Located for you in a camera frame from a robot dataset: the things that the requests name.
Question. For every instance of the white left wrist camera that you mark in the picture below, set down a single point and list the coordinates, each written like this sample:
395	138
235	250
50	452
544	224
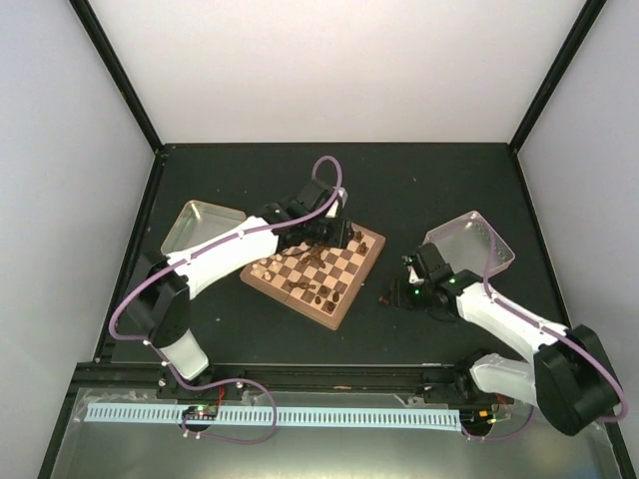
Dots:
337	205

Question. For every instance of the wooden chess board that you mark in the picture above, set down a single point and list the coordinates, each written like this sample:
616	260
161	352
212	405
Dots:
296	276

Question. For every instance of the white slotted cable duct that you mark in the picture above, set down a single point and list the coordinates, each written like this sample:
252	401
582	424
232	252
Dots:
315	417

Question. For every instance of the black frame post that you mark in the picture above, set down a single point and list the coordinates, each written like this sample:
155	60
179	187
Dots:
576	36
99	38

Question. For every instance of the black frame post left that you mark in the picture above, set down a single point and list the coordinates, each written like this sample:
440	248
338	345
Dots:
99	38

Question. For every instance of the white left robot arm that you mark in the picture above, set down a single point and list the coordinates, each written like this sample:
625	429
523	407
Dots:
160	305

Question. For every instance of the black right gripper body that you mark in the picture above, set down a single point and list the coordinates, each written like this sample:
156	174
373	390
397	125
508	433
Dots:
417	299

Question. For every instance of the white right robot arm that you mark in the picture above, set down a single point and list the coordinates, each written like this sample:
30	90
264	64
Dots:
563	372

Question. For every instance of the black frame post right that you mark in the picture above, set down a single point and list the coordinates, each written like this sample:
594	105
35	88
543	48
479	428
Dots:
576	36

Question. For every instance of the yellow metal tin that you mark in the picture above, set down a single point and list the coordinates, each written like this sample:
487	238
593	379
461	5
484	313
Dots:
198	222

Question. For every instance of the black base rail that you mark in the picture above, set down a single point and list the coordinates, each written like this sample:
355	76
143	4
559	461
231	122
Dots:
436	384

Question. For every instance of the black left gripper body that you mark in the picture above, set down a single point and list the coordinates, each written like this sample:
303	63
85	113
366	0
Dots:
327	239

